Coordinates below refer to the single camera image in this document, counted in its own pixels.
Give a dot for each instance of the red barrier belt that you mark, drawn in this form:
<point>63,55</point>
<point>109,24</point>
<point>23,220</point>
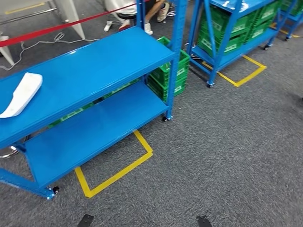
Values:
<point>47,30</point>

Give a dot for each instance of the black robot foot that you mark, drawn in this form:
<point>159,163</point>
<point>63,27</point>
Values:
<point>203,221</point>
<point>85,221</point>

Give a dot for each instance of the blue metal shelf rack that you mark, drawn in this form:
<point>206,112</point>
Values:
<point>293,18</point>
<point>94,62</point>
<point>236,51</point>

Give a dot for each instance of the black robot left foot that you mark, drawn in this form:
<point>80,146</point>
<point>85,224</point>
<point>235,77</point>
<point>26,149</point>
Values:
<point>85,221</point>

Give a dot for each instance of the chrome stool base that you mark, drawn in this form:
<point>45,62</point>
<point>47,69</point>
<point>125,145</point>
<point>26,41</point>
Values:
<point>171,13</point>
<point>195,57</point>

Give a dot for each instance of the white curved plastic part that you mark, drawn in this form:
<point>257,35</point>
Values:
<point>23,92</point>

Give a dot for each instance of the black robot right foot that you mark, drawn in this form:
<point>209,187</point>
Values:
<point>203,221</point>

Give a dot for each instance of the person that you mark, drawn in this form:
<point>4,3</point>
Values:
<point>120,6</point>
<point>163,12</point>

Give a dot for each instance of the white desk frame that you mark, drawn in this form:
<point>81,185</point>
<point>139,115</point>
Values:
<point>71,18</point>

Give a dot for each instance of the black stanchion with chrome base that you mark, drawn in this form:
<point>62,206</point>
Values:
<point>9,153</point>

